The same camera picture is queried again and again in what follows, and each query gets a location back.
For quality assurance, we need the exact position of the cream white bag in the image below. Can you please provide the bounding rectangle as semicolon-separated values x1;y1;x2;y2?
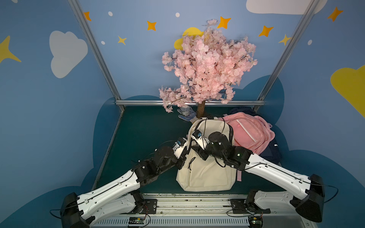
176;118;237;192

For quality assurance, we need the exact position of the pink backpack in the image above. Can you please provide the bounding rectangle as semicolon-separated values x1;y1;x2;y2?
223;112;275;155

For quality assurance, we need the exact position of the navy blue backpack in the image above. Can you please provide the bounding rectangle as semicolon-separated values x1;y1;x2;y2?
227;106;282;165

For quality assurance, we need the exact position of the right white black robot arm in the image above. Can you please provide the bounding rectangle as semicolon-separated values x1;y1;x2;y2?
191;130;325;223

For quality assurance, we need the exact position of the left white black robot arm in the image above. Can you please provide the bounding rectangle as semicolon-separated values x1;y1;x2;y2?
60;145;187;228

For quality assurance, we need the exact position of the left green circuit board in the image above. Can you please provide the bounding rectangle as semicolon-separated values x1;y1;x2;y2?
127;217;146;228

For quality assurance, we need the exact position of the green circuit board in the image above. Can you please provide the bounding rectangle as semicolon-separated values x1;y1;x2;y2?
248;216;263;228
127;217;146;228

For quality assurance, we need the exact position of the pink cherry blossom tree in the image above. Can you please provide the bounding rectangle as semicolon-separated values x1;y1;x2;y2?
159;18;258;113

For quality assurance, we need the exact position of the right green circuit board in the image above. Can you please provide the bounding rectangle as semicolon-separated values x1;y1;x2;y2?
248;216;263;228

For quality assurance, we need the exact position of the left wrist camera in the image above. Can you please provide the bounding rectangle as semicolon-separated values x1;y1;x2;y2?
173;137;188;159

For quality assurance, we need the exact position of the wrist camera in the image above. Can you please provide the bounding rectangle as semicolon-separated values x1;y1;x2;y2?
173;137;188;159
191;130;210;150

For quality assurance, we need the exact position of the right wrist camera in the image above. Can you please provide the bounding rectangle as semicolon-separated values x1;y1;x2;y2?
191;130;210;150

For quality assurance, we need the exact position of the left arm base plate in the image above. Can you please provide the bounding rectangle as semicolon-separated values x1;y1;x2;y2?
128;199;158;214

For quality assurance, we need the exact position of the aluminium rail base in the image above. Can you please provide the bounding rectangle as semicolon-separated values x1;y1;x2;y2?
69;193;318;228

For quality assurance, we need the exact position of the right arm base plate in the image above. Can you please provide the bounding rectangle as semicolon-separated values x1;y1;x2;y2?
230;199;271;214

